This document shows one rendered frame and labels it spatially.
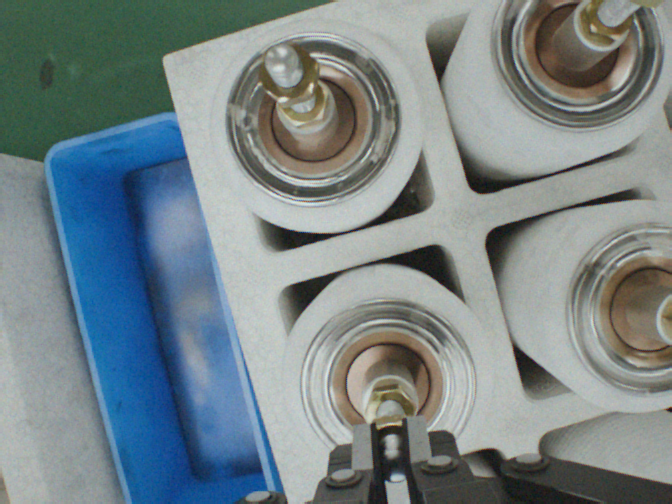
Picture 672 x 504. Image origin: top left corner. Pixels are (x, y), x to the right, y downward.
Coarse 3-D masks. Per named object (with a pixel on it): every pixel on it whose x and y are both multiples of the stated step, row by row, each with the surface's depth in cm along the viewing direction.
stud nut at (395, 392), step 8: (392, 384) 22; (376, 392) 21; (384, 392) 21; (392, 392) 21; (400, 392) 21; (368, 400) 22; (376, 400) 21; (384, 400) 21; (400, 400) 21; (408, 400) 21; (368, 408) 21; (376, 408) 21; (408, 408) 21; (416, 408) 21; (368, 416) 21; (376, 416) 21; (408, 416) 21
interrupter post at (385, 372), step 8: (384, 360) 25; (392, 360) 25; (368, 368) 25; (376, 368) 24; (384, 368) 24; (392, 368) 24; (400, 368) 24; (368, 376) 24; (376, 376) 23; (384, 376) 23; (392, 376) 23; (400, 376) 23; (408, 376) 24; (368, 384) 23; (376, 384) 22; (384, 384) 22; (400, 384) 22; (408, 384) 22; (368, 392) 23; (408, 392) 22; (416, 400) 22
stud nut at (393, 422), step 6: (396, 414) 18; (402, 414) 18; (372, 420) 18; (378, 420) 18; (384, 420) 18; (390, 420) 18; (396, 420) 18; (378, 426) 18; (384, 426) 17; (390, 426) 17; (396, 426) 17; (378, 432) 17; (384, 432) 17; (390, 432) 17; (396, 432) 17; (378, 438) 17
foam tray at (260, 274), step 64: (384, 0) 32; (448, 0) 32; (192, 64) 33; (192, 128) 33; (448, 128) 32; (448, 192) 32; (512, 192) 32; (576, 192) 32; (640, 192) 33; (256, 256) 33; (320, 256) 33; (384, 256) 33; (448, 256) 35; (256, 320) 33; (256, 384) 33; (512, 384) 32; (512, 448) 32
